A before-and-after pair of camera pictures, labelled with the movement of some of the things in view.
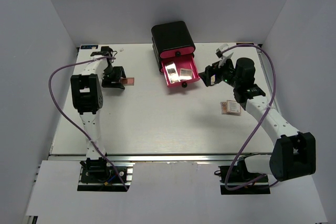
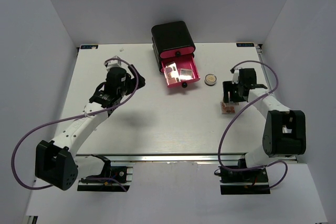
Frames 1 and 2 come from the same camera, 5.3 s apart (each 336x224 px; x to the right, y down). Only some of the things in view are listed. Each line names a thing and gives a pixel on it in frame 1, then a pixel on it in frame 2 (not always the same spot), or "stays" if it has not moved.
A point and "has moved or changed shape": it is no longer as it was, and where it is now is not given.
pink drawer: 179,71 stays
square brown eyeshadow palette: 186,74 stays
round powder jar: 212,80 stays
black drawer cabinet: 169,36 stays
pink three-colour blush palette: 129,81 has moved or changed shape
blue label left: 88,46 stays
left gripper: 107,84 → 132,82
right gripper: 215,69 → 228,86
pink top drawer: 177,52 stays
